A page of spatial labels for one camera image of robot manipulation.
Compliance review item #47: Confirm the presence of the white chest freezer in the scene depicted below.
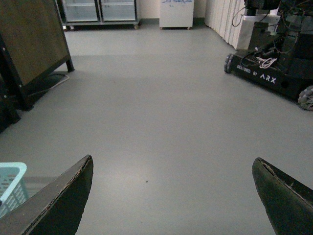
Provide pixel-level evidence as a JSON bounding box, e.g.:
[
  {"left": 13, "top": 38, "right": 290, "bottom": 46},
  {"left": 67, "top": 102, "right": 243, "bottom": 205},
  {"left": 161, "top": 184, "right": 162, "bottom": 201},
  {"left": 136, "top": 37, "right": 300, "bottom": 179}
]
[{"left": 159, "top": 0, "right": 194, "bottom": 30}]

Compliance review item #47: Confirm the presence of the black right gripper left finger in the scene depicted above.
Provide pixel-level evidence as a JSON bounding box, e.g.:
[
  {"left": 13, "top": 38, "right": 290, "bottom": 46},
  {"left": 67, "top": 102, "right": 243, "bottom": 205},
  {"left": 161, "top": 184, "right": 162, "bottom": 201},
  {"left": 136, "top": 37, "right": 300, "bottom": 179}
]
[{"left": 0, "top": 155, "right": 93, "bottom": 235}]

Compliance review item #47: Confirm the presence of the white folding partition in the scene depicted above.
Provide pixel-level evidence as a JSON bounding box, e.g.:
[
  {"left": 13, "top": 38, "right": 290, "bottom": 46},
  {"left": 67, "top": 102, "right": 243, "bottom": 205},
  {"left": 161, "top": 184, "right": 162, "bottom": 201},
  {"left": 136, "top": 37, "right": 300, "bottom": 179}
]
[{"left": 204, "top": 0, "right": 254, "bottom": 50}]

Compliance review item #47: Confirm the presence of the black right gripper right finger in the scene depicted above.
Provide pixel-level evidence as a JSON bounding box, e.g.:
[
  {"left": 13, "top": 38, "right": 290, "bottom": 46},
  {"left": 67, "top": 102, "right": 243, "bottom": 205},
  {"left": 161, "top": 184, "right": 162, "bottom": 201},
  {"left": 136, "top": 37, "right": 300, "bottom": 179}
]
[{"left": 252, "top": 158, "right": 313, "bottom": 235}]

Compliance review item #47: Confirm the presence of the light blue plastic basket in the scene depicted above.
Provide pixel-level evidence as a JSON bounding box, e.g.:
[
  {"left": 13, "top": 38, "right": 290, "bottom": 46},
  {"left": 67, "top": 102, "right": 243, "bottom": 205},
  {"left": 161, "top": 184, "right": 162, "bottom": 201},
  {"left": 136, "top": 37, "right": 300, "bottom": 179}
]
[{"left": 0, "top": 162, "right": 29, "bottom": 217}]

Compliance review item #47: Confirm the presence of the glass door refrigerator cabinet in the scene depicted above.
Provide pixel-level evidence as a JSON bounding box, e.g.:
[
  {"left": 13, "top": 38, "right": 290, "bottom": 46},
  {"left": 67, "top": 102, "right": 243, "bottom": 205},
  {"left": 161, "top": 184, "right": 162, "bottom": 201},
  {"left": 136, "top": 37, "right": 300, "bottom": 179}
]
[{"left": 55, "top": 0, "right": 141, "bottom": 31}]

